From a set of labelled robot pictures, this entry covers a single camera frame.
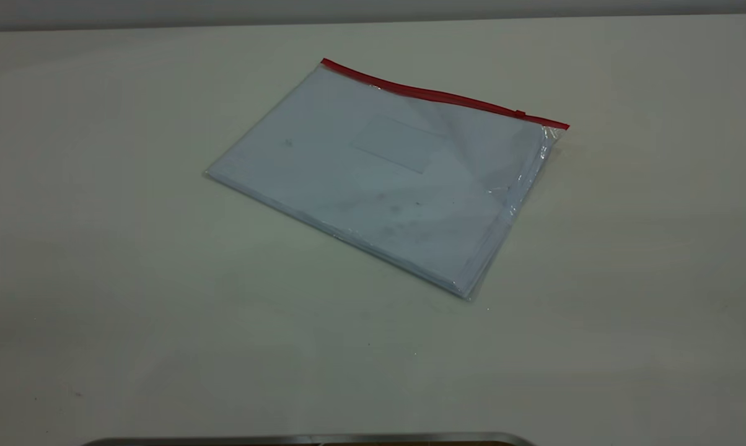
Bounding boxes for clear zipper bag red strip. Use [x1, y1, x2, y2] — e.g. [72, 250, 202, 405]
[203, 57, 571, 302]

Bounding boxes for white paper sheets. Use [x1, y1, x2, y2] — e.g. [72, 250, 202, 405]
[208, 65, 513, 295]

